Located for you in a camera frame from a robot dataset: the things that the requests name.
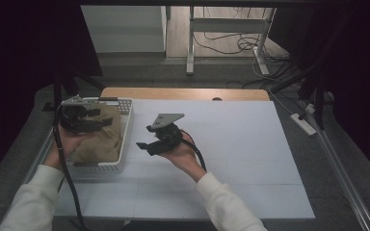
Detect white power strip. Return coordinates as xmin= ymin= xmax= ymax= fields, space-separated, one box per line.
xmin=289 ymin=112 xmax=318 ymax=137

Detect wooden table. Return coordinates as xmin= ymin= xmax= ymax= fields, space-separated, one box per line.
xmin=99 ymin=87 xmax=271 ymax=102

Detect khaki pants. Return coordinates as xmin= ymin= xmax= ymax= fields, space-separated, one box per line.
xmin=71 ymin=103 xmax=123 ymax=165

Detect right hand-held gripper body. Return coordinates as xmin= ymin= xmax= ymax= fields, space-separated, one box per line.
xmin=145 ymin=112 xmax=186 ymax=157

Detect black stand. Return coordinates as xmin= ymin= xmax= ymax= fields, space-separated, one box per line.
xmin=40 ymin=71 xmax=106 ymax=127
xmin=269 ymin=61 xmax=335 ymax=132

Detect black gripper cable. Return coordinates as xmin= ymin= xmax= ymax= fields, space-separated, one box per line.
xmin=52 ymin=105 xmax=89 ymax=231
xmin=178 ymin=129 xmax=208 ymax=173

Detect white cabinet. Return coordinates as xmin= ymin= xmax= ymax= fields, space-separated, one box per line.
xmin=79 ymin=4 xmax=169 ymax=54

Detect white perforated plastic basket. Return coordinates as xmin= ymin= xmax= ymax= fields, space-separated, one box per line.
xmin=65 ymin=96 xmax=136 ymax=176

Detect white desk frame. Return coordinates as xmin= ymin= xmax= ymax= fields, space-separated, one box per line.
xmin=185 ymin=5 xmax=278 ymax=77

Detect person's right hand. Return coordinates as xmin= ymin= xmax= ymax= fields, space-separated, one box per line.
xmin=156 ymin=130 xmax=208 ymax=184

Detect person's left hand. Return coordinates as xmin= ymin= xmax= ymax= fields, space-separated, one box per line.
xmin=42 ymin=122 xmax=94 ymax=171

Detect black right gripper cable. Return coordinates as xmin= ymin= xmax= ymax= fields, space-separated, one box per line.
xmin=178 ymin=129 xmax=208 ymax=173

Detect white foam board mat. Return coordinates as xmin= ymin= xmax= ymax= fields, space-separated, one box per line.
xmin=53 ymin=98 xmax=317 ymax=222

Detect tangle of floor cables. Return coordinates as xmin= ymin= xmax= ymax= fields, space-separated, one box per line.
xmin=192 ymin=6 xmax=292 ymax=66

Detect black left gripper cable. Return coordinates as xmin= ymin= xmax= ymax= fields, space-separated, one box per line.
xmin=52 ymin=105 xmax=89 ymax=231

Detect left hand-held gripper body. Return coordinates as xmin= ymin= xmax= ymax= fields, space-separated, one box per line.
xmin=59 ymin=94 xmax=103 ymax=135

